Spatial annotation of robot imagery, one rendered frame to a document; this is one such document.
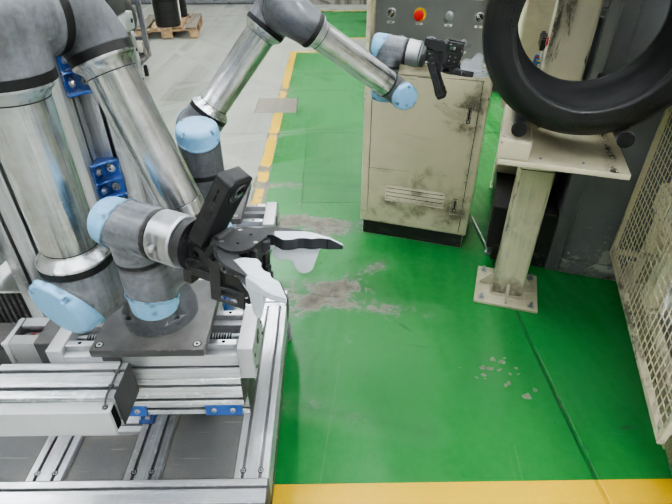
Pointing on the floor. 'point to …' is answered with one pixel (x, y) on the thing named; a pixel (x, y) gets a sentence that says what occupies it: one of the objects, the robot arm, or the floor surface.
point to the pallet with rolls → (172, 19)
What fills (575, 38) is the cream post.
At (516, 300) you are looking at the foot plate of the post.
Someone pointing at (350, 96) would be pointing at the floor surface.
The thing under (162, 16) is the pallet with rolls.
